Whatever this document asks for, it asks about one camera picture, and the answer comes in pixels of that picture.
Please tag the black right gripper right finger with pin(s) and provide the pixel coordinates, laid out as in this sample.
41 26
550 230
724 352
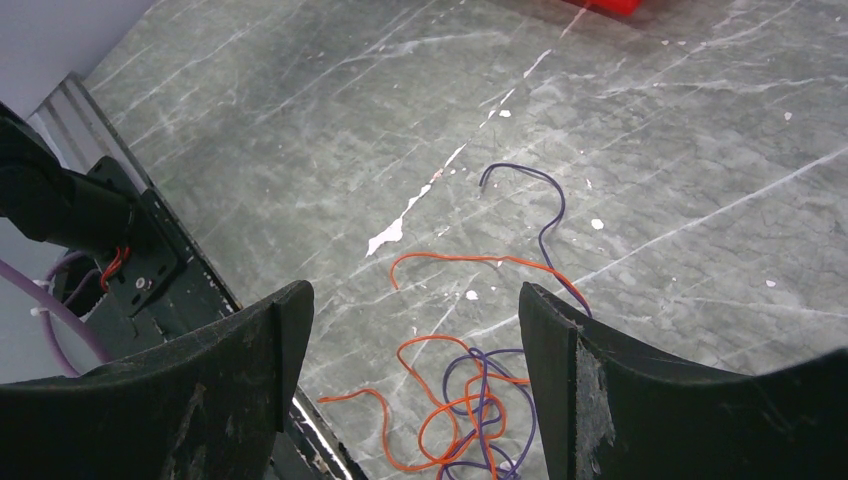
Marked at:
610 406

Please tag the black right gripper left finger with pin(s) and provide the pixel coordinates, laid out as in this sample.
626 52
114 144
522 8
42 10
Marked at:
206 405

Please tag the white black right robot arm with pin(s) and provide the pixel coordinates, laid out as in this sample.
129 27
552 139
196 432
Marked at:
51 204

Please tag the red plastic bin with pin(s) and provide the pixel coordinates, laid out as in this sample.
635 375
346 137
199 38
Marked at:
617 7

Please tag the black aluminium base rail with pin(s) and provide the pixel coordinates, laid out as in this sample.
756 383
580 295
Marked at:
167 287

